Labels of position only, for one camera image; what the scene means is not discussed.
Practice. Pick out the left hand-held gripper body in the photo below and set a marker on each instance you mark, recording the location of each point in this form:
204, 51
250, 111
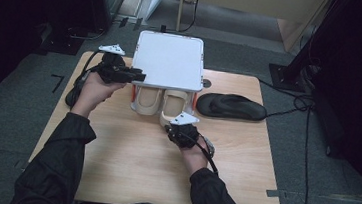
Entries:
113, 70

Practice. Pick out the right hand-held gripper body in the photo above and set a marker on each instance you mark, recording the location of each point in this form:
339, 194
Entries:
182, 135

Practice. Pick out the beige clog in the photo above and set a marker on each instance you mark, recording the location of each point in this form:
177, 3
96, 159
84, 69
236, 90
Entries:
174, 103
148, 100

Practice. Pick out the white shoe rack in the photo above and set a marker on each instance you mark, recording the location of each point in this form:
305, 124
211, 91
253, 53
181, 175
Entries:
169, 59

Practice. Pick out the person's right hand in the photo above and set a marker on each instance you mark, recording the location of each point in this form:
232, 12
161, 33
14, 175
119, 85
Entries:
193, 158

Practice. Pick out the person's left hand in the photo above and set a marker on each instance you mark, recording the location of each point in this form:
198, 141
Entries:
92, 93

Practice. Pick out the silver wristwatch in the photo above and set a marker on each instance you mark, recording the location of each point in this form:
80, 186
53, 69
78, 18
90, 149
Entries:
210, 147

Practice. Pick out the black stand base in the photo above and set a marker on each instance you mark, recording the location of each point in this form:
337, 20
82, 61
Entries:
60, 42

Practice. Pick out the black metal stand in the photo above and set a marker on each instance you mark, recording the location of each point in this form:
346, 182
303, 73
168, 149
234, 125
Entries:
283, 76

